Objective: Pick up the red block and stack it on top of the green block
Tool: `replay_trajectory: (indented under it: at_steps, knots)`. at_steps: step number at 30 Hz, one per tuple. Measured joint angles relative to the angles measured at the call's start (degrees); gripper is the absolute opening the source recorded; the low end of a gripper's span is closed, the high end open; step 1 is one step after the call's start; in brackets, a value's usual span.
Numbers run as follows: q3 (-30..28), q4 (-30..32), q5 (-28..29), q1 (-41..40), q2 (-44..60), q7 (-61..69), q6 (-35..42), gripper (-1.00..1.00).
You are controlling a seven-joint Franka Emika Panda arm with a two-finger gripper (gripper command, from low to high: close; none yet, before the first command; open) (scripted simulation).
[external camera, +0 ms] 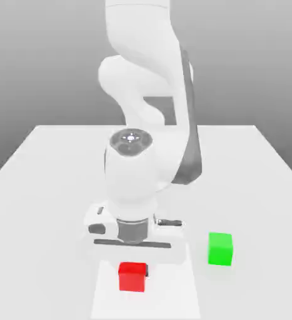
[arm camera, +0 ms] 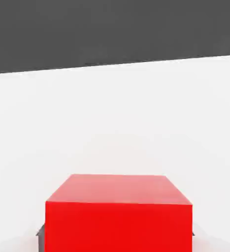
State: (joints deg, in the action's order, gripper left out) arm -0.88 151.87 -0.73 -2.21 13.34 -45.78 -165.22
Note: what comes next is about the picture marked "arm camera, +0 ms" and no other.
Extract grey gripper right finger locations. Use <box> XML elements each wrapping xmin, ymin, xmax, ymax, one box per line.
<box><xmin>191</xmin><ymin>222</ymin><xmax>226</xmax><ymax>252</ymax></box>

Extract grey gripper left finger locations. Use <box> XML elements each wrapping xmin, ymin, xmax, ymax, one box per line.
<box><xmin>12</xmin><ymin>223</ymin><xmax>46</xmax><ymax>252</ymax></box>

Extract small red cube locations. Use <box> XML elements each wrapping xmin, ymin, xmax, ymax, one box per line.
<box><xmin>44</xmin><ymin>173</ymin><xmax>193</xmax><ymax>252</ymax></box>

